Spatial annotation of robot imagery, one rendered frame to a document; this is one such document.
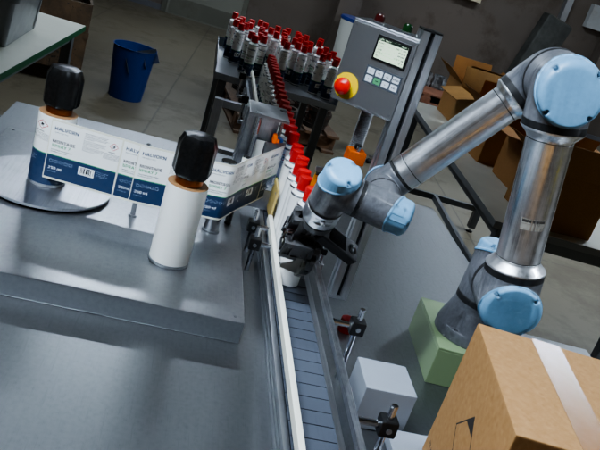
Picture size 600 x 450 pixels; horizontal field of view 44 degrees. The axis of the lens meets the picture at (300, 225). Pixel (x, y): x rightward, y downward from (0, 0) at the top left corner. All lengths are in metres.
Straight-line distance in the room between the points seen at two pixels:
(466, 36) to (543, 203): 9.72
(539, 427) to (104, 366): 0.74
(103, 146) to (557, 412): 1.15
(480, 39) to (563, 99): 9.81
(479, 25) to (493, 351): 10.02
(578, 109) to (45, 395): 1.00
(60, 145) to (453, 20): 9.49
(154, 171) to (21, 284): 0.45
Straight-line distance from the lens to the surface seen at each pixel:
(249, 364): 1.48
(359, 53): 1.71
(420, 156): 1.51
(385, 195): 1.41
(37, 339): 1.42
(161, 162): 1.77
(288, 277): 1.68
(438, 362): 1.62
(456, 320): 1.64
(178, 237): 1.59
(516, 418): 1.06
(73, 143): 1.80
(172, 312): 1.49
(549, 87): 1.34
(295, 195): 1.79
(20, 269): 1.52
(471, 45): 11.13
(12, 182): 1.86
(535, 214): 1.42
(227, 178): 1.79
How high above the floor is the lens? 1.62
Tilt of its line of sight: 21 degrees down
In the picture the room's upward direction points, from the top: 18 degrees clockwise
